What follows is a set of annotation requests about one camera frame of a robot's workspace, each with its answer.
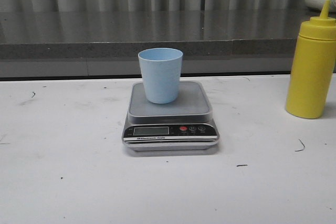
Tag light blue plastic cup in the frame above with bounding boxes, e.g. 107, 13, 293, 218
138, 48, 183, 104

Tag yellow squeeze bottle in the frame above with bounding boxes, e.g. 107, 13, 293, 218
285, 0, 335, 119

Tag silver digital kitchen scale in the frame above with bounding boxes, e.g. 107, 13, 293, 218
122, 81, 219, 151

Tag grey stone counter ledge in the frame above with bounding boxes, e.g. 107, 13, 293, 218
1, 9, 318, 79

